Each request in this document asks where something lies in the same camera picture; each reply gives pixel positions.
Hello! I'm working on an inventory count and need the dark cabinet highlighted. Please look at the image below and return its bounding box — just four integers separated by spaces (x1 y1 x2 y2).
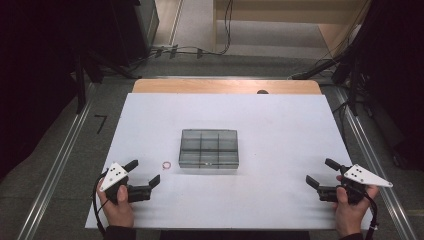
109 0 160 66

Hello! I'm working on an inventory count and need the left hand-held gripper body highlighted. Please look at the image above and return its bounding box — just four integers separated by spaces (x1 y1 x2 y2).
99 162 153 205

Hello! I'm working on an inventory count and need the person's right hand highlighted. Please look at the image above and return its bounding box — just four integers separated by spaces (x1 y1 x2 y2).
333 175 380 239

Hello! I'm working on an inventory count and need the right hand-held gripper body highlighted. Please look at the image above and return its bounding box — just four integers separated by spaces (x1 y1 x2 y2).
317 163 394 205

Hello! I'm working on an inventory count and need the power strip with plugs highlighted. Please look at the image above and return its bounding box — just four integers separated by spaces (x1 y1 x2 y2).
151 44 204 60

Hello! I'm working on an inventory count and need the black floor cable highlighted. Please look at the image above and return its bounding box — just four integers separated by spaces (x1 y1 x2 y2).
331 99 351 148

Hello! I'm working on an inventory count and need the black metal stand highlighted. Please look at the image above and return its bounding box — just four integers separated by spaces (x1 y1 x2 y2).
289 49 368 117
71 49 134 115

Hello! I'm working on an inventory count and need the white board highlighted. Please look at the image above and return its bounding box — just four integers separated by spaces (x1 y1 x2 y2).
84 92 379 231

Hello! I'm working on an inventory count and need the light wooden furniture frame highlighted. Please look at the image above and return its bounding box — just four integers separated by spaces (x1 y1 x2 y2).
212 0 372 53

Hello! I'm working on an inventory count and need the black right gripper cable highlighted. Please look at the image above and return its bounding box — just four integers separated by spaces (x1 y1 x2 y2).
363 192 380 240

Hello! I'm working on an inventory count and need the metal floor rail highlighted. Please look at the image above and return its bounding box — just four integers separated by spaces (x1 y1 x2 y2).
16 83 98 240
333 87 418 240

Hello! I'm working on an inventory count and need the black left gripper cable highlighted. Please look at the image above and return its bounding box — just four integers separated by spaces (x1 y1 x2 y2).
92 169 111 238

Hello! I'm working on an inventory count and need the person's left hand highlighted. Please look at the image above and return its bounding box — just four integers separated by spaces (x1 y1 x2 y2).
96 184 136 230

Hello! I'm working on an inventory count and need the black hanging cable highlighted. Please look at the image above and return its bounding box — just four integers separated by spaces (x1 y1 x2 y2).
218 0 234 56

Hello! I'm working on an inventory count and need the clear plastic compartment box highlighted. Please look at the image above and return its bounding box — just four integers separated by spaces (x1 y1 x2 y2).
178 128 240 170

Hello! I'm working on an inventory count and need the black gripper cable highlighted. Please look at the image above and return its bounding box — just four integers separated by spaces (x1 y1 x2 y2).
363 192 380 240
92 169 111 238

